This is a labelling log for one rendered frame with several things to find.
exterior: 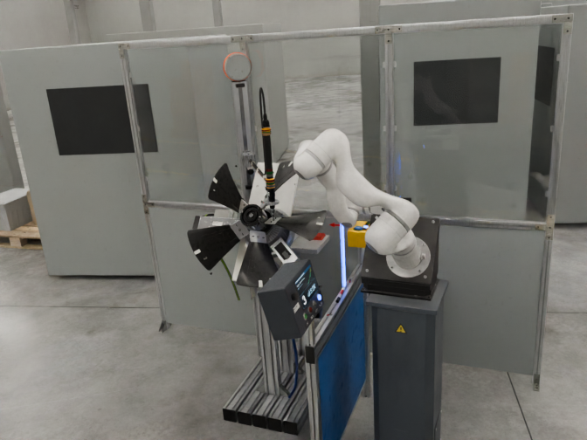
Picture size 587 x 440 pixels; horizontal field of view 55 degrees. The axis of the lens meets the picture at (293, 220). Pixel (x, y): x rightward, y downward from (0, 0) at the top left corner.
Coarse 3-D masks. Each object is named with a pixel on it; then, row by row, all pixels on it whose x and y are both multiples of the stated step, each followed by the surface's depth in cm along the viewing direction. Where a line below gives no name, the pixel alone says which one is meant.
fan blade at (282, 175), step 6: (282, 162) 292; (288, 162) 286; (282, 168) 287; (288, 168) 282; (276, 174) 291; (282, 174) 283; (288, 174) 278; (294, 174) 275; (276, 180) 284; (282, 180) 278; (276, 186) 278
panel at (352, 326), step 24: (360, 288) 298; (360, 312) 301; (336, 336) 261; (360, 336) 305; (336, 360) 263; (360, 360) 308; (336, 384) 265; (360, 384) 311; (336, 408) 268; (336, 432) 270
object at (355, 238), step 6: (360, 222) 298; (366, 222) 297; (354, 228) 289; (348, 234) 287; (354, 234) 286; (360, 234) 285; (348, 240) 288; (354, 240) 287; (360, 240) 286; (354, 246) 288; (360, 246) 287
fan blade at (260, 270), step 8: (248, 248) 269; (256, 248) 271; (264, 248) 273; (248, 256) 268; (256, 256) 269; (264, 256) 271; (272, 256) 273; (248, 264) 266; (256, 264) 267; (264, 264) 269; (272, 264) 271; (240, 272) 264; (248, 272) 264; (256, 272) 265; (264, 272) 267; (272, 272) 268; (240, 280) 263; (248, 280) 263; (256, 280) 264; (264, 280) 265
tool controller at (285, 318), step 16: (288, 272) 200; (304, 272) 202; (272, 288) 190; (288, 288) 189; (304, 288) 199; (272, 304) 190; (288, 304) 188; (320, 304) 209; (272, 320) 192; (288, 320) 190; (304, 320) 195; (288, 336) 192
